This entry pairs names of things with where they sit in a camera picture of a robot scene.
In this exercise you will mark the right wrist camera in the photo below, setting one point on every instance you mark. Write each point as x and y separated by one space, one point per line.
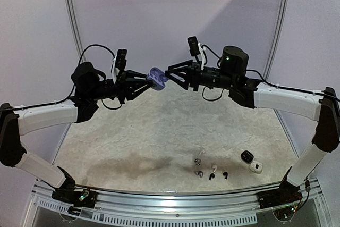
197 51

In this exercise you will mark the purple earbud charging case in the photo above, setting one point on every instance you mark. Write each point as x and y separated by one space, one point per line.
158 78

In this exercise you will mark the black earbud charging case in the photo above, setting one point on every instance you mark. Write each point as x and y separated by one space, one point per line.
247 156

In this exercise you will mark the purple earbud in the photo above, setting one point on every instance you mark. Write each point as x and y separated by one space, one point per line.
199 173
197 161

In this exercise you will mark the black stem earbud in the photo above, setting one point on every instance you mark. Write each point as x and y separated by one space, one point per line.
212 176
225 174

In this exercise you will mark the left aluminium frame post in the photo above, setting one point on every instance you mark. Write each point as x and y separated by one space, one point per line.
74 26

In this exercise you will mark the black stem earbud right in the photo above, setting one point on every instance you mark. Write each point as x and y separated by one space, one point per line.
225 174

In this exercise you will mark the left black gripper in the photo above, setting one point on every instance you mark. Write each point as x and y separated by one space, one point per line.
126 85

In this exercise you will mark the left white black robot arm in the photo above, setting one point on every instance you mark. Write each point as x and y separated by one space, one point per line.
91 86

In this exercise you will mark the aluminium frame post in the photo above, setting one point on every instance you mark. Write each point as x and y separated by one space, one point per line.
74 26
277 33

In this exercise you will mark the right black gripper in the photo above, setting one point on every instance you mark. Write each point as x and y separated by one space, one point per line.
194 75

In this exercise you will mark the right aluminium frame post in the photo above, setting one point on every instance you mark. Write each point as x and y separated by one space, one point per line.
277 33

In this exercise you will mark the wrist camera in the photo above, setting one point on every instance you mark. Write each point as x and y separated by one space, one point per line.
197 51
118 64

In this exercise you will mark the white earbud charging case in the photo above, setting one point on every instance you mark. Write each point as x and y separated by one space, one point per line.
256 167

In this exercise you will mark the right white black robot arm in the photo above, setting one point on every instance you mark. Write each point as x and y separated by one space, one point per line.
320 106

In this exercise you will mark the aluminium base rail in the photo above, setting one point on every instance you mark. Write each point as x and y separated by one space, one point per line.
224 208

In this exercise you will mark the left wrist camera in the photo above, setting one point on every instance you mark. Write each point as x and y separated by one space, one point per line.
118 64

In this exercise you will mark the black stem earbud left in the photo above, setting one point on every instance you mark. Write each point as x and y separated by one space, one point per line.
212 176

